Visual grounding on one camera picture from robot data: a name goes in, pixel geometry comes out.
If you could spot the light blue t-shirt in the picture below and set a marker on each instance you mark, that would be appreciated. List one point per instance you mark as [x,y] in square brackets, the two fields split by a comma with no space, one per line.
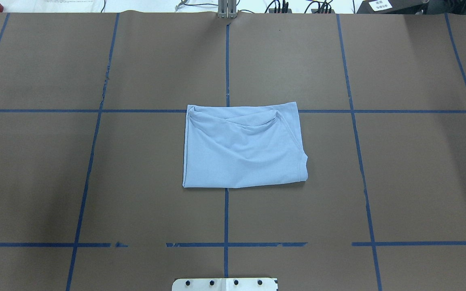
[241,147]

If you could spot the aluminium frame post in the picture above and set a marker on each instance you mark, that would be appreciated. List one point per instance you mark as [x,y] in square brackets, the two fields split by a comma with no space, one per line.
[227,9]

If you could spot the black power adapter box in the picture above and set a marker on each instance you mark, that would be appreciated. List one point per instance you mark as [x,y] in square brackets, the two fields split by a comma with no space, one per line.
[393,7]

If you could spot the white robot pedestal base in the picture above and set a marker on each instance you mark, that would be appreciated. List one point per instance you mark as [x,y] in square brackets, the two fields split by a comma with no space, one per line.
[225,284]

